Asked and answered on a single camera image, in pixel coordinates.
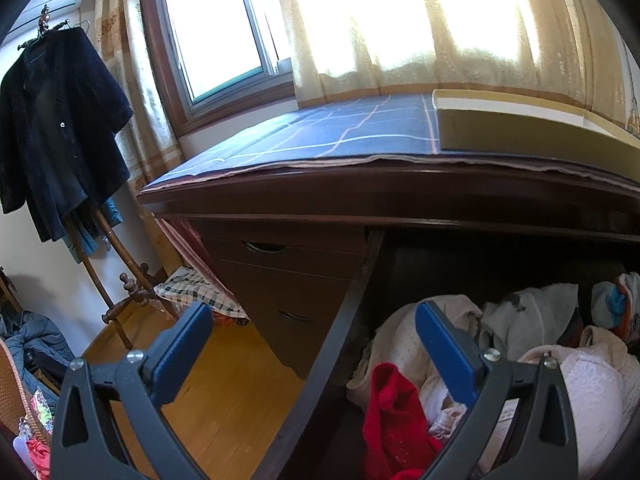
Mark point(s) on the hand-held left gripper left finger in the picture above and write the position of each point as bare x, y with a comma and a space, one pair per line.
182, 347

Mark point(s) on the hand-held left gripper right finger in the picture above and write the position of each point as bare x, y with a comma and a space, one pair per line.
445, 352

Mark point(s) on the red underwear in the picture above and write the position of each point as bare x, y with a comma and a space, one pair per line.
395, 425

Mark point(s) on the dark wooden drawer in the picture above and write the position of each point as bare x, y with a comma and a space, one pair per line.
340, 320

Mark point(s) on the pale padded bra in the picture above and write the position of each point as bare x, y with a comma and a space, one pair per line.
595, 390

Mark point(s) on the beige garment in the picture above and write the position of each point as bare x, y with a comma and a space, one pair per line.
602, 339

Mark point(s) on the colourful striped underwear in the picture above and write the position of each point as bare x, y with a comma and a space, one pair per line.
610, 300

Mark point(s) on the shallow yellow tray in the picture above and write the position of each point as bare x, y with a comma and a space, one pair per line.
500, 132

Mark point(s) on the white dotted underwear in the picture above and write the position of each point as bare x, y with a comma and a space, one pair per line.
400, 340

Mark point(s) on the deep closed desk drawer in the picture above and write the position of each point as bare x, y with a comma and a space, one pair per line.
290, 340

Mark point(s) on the shallow closed desk drawer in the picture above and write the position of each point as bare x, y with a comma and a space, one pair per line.
310, 265

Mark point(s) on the checked cloth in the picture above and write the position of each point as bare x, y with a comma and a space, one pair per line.
200, 290

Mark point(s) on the grey cloth garment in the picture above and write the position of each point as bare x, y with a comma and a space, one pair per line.
530, 315

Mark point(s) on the pink striped cloth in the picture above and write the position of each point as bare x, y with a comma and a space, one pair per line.
192, 250

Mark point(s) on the wooden coat rack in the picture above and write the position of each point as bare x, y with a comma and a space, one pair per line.
92, 265

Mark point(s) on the grey-blue jacket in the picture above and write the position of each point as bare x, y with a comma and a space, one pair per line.
40, 335

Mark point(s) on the teal garment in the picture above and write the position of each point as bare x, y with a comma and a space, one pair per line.
112, 215

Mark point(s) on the dark wooden desk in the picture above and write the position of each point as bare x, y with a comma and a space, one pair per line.
400, 200

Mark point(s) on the cream curtain with brown pattern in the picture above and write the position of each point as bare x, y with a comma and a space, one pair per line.
145, 125

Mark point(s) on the blue plaid tablecloth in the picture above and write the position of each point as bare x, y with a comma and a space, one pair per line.
350, 130

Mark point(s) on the dark navy coat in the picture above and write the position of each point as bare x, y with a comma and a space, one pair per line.
55, 125

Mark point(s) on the cream lace curtain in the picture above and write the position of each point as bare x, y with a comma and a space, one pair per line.
400, 60

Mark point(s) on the curtain tieback tassel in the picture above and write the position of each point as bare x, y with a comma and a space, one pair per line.
634, 120

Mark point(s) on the wood-framed window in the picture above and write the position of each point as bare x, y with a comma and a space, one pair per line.
215, 25

